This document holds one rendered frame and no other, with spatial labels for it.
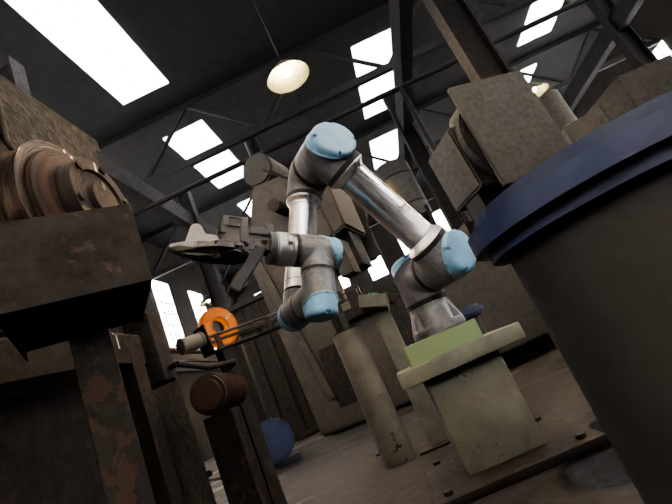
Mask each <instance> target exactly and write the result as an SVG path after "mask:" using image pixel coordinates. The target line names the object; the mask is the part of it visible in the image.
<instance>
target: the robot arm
mask: <svg viewBox="0 0 672 504"><path fill-rule="evenodd" d="M354 139H355V137H354V135H353V134H352V133H351V132H350V131H349V130H348V129H347V128H345V127H344V126H342V125H340V124H337V123H333V122H332V123H329V122H323V123H320V124H318V125H316V126H315V127H314V128H313V129H312V130H311V132H310V133H309V134H308V135H307V136H306V138H305V141H304V143H303V145H302V146H301V148H300V150H299V151H298V153H297V155H296V156H295V158H294V159H293V161H292V163H291V166H290V171H289V177H288V186H287V199H286V204H287V206H288V208H289V209H290V211H289V225H288V233H286V232H274V229H273V224H268V223H267V225H266V227H260V226H251V222H250V221H248V217H239V216H229V215H223V217H222V219H221V222H220V224H219V227H218V230H217V236H216V235H212V234H206V233H205V232H204V230H203V228H202V226H201V225H200V224H192V225H191V226H190V229H189V232H188V234H187V237H186V240H185V241H183V242H176V243H172V244H169V249H170V250H172V251H173V252H175V253H177V254H179V255H181V256H184V257H186V258H189V259H192V260H194V261H198V262H202V263H206V264H216V265H219V264H222V265H238V264H240V263H243V265H242V267H241V269H240V270H239V272H238V273H237V275H236V276H235V277H234V278H232V279H231V280H230V281H229V284H228V288H229V289H228V291H227V295H228V296H230V297H232V298H234V299H237V298H238V297H239V295H241V294H243V293H244V292H245V291H246V288H247V282H248V281H249V279H250V277H251V276H252V274H253V273H254V271H255V269H256V268H257V266H258V264H259V263H260V261H261V260H262V258H263V256H264V261H265V264H267V265H274V266H283V267H285V281H284V295H283V304H282V305H281V306H280V308H279V310H278V313H277V320H278V323H279V324H280V326H281V327H282V328H283V329H285V330H286V331H289V332H296V331H299V330H301V329H303V328H305V327H306V326H307V325H308V324H309V323H310V322H314V323H320V322H327V321H329V320H333V319H334V318H336V317H337V315H338V296H337V291H336V283H335V275H334V270H335V269H338V268H339V267H340V265H341V263H342V260H343V246H342V243H341V241H340V240H339V239H337V238H334V237H327V236H324V235H317V211H318V210H319V209H320V208H321V204H322V196H323V193H324V191H325V189H326V187H327V185H328V186H329V187H330V188H331V189H341V190H343V191H344V192H345V193H346V194H347V195H348V196H349V197H351V198H352V199H353V200H354V201H355V202H356V203H357V204H358V205H360V206H361V207H362V208H363V209H364V210H365V211H366V212H368V213H369V214H370V215H371V216H372V217H373V218H374V219H375V220H377V221H378V222H379V223H380V224H381V225H382V226H383V227H385V228H386V229H387V230H388V231H389V232H390V233H391V234H392V235H394V236H395V237H396V238H397V239H398V240H399V241H400V242H402V243H403V244H404V245H405V246H406V247H407V248H408V249H409V251H410V253H408V254H406V255H405V256H404V257H401V258H400V259H399V260H397V261H396V262H395V263H394V265H393V266H392V269H391V273H392V276H393V278H394V283H395V284H396V285H397V288H398V290H399V292H400V294H401V296H402V299H403V301H404V303H405V305H406V307H407V309H408V312H409V314H410V317H411V324H412V332H413V338H414V340H415V342H419V341H421V340H423V339H426V338H428V337H431V336H433V335H435V334H438V333H440V332H442V331H445V330H447V329H449V328H452V327H454V326H456V325H459V324H461V323H463V322H465V320H466V319H465V317H464V316H463V314H462V313H461V312H460V311H459V310H458V309H457V308H456V307H455V306H454V305H453V304H452V303H451V302H450V300H449V299H448V297H447V295H446V293H445V291H444V289H443V288H445V287H446V286H448V285H450V284H451V283H453V282H455V281H457V280H458V279H462V278H463V277H465V275H466V274H468V273H469V272H471V271H472V270H473V268H474V267H475V264H476V257H475V256H474V254H473V252H472V250H471V248H470V246H469V244H468V238H469V237H468V236H467V235H466V234H465V233H463V232H462V231H460V230H456V229H453V230H448V231H447V230H446V229H445V228H443V227H442V226H441V225H431V224H430V223H429V222H428V221H427V220H425V219H424V218H423V217H422V216H421V215H420V214H419V213H418V212H416V211H415V210H414V209H413V208H412V207H411V206H410V205H409V204H407V203H406V202H405V201H404V200H403V199H402V198H401V197H400V196H398V195H397V194H396V193H395V192H394V191H393V190H392V189H391V188H389V187H388V186H387V185H386V184H385V183H384V182H383V181H382V180H380V179H379V178H378V177H377V176H376V175H375V174H374V173H373V172H371V171H370V170H369V169H368V168H367V167H366V166H365V165H364V164H363V163H362V155H361V154H360V153H359V152H358V151H357V150H356V140H354ZM248 222H249V223H250V224H249V223H248ZM248 224H249V225H248ZM217 251H218V253H215V252H217Z"/></svg>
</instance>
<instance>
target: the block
mask: <svg viewBox="0 0 672 504"><path fill-rule="evenodd" d="M143 319H144V320H142V321H138V322H135V323H131V324H127V325H124V326H122V327H123V331H124V334H131V335H133V334H136V333H138V335H139V337H140V340H141V345H142V348H143V352H144V355H145V359H146V362H147V363H144V364H145V367H146V371H147V374H148V378H149V381H150V385H151V388H152V390H155V389H157V388H159V387H161V386H164V385H166V384H168V383H170V382H172V381H175V380H176V379H177V374H176V371H175V369H173V370H171V371H170V370H169V369H168V365H170V364H171V363H173V361H172V358H171V355H170V351H169V348H168V345H167V341H166V338H165V335H164V332H163V328H162V325H161V322H160V318H159V316H158V315H157V314H154V313H149V312H145V313H144V315H143Z"/></svg>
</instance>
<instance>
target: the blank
mask: <svg viewBox="0 0 672 504"><path fill-rule="evenodd" d="M213 321H219V322H220V323H221V324H222V325H223V326H224V330H226V329H229V328H232V327H234V326H237V325H238V323H237V321H236V319H235V317H234V316H233V315H232V314H231V313H230V312H229V311H228V310H226V309H224V308H221V307H213V308H210V309H208V310H207V311H206V312H204V313H203V314H202V315H201V317H200V318H199V321H198V327H200V326H201V325H202V324H204V326H205V328H206V331H207V333H208V335H212V334H214V333H217V332H216V331H215V330H214V329H213ZM236 331H238V329H235V330H233V331H230V332H227V333H224V334H221V335H220V337H222V336H225V335H228V334H230V333H233V332H236ZM237 335H238V334H237ZM237 335H234V336H232V337H229V338H226V339H223V340H222V342H223V344H224V346H225V345H227V344H230V343H233V342H234V341H235V340H236V338H237Z"/></svg>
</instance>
